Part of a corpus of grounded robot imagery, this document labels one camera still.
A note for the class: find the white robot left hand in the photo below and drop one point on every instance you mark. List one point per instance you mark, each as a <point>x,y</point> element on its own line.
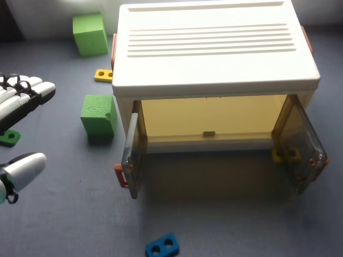
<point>24,92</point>

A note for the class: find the white ribbed plastic box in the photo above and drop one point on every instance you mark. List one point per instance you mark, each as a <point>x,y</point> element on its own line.
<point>214,59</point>

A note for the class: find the green two-hole block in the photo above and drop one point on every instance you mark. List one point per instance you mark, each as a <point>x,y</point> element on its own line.
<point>8,139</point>

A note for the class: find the green foam cube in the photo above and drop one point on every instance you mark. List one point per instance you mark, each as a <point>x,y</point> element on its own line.
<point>97,117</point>
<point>89,37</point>

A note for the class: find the yellow two-hole block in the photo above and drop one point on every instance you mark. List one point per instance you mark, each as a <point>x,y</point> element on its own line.
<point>104,75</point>
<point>277,155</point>

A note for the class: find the grey table cloth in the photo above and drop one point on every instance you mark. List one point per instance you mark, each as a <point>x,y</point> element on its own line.
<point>67,214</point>

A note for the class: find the blue two-hole block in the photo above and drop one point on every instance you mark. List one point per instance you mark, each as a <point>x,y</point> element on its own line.
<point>162,245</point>

